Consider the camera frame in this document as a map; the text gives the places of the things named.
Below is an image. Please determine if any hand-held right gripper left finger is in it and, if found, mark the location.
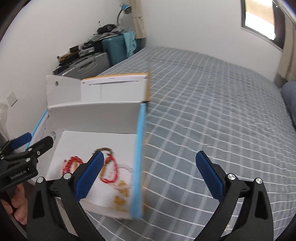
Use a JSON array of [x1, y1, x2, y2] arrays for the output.
[[26, 152, 105, 241]]

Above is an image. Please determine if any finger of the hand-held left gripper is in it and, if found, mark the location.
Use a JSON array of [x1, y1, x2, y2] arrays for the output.
[[10, 133, 32, 150], [23, 136, 55, 161]]

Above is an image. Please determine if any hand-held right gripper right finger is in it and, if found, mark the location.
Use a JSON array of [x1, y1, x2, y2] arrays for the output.
[[195, 151, 274, 241]]

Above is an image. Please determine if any red bead bracelet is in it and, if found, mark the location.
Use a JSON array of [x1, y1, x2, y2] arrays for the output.
[[62, 156, 81, 174]]

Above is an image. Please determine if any red string bracelet long tassel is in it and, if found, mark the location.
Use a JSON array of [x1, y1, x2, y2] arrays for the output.
[[99, 154, 121, 184]]

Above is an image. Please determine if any brown wooden bead bracelet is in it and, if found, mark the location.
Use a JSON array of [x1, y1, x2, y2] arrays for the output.
[[92, 147, 116, 156]]

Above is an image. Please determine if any pink bead bracelet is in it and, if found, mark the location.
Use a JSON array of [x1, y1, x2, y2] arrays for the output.
[[116, 163, 134, 173]]

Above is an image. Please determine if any yellow amber bead bracelet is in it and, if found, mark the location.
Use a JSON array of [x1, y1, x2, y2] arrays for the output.
[[113, 181, 131, 207]]

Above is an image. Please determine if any blue and yellow cardboard box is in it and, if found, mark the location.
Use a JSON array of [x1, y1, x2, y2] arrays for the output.
[[28, 72, 151, 220]]

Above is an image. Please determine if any person's left hand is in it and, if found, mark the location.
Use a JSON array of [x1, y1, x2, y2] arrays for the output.
[[0, 183, 30, 225]]

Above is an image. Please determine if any grey suitcase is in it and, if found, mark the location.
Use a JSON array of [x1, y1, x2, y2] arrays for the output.
[[53, 52, 110, 79]]

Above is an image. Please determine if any stack of dark boxes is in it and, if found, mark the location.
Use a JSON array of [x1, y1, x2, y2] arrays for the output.
[[57, 40, 102, 63]]

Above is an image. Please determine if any blue striped bolster pillow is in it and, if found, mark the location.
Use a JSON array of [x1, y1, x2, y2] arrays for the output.
[[280, 81, 296, 130]]

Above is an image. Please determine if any teal suitcase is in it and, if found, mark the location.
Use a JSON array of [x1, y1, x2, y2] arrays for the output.
[[102, 35, 144, 67]]

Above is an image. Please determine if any black clutter pile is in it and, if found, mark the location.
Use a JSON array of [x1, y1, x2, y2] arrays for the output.
[[96, 23, 123, 37]]

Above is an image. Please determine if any teal cloth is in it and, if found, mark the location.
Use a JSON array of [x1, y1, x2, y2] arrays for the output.
[[122, 31, 137, 56]]

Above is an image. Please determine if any beige window curtain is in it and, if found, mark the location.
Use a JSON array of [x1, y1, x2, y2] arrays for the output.
[[274, 16, 296, 88]]

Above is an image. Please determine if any narrow beige curtain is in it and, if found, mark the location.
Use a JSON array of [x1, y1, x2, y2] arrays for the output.
[[129, 0, 147, 39]]

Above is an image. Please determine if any blue desk lamp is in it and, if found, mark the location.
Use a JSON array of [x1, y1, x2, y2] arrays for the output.
[[117, 3, 132, 26]]

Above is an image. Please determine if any window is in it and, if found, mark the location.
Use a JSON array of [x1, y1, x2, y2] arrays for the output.
[[240, 0, 286, 49]]

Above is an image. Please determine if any white wall outlet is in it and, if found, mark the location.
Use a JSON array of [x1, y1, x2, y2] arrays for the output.
[[6, 91, 17, 105]]

